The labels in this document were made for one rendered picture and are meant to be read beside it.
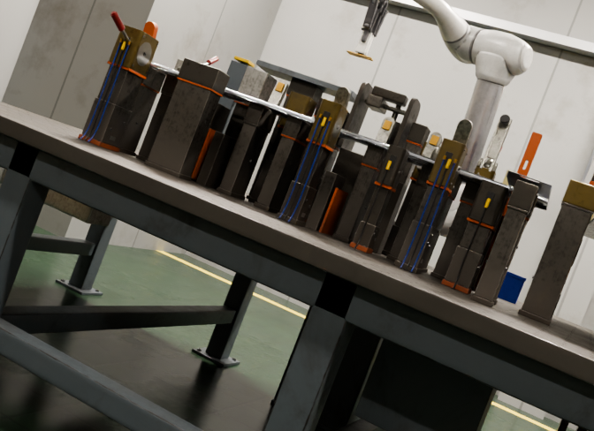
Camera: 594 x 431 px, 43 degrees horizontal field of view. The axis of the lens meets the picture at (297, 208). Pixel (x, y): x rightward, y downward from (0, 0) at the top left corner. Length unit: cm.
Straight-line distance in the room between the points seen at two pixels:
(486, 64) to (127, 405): 172
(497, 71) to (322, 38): 330
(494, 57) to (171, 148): 120
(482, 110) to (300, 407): 155
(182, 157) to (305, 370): 88
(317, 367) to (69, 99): 370
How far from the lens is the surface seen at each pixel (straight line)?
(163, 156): 221
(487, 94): 279
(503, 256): 174
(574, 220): 199
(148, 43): 234
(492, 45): 279
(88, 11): 510
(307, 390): 153
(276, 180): 223
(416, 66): 566
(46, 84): 514
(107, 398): 177
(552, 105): 545
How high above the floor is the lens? 79
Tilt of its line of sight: 1 degrees down
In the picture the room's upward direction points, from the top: 21 degrees clockwise
